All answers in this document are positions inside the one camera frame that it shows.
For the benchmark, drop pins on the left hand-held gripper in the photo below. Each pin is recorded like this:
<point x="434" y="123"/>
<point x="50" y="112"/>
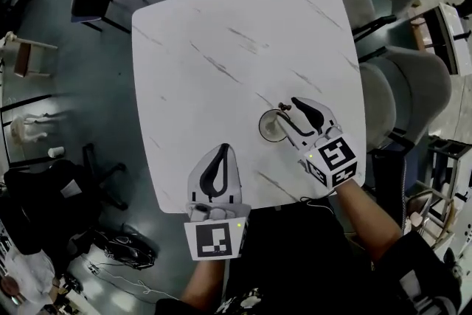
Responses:
<point x="215" y="239"/>

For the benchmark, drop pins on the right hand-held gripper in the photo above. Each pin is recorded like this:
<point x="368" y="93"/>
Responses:
<point x="335" y="158"/>

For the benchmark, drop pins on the clear glass cup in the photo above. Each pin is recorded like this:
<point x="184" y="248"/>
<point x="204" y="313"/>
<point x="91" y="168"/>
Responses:
<point x="266" y="127"/>

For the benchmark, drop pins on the person's right forearm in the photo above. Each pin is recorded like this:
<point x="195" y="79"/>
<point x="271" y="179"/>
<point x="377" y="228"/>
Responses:
<point x="368" y="221"/>

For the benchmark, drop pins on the person's left forearm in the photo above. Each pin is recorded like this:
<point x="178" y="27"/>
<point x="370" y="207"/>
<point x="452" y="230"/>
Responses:
<point x="203" y="284"/>

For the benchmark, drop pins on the black backpack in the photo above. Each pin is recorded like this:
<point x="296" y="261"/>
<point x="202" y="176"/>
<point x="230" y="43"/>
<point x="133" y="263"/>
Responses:
<point x="125" y="247"/>

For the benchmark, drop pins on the person's black clothes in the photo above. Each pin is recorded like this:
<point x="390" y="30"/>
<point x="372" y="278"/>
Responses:
<point x="295" y="262"/>

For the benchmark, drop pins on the white side table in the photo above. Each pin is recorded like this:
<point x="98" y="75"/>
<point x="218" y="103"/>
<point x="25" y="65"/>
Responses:
<point x="451" y="37"/>

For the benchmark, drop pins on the black office chair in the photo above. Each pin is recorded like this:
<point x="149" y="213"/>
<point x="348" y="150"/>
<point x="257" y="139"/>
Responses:
<point x="48" y="203"/>

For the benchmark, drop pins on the wooden stool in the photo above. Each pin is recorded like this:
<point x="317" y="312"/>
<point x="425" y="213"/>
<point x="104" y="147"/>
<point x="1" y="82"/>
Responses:
<point x="27" y="55"/>

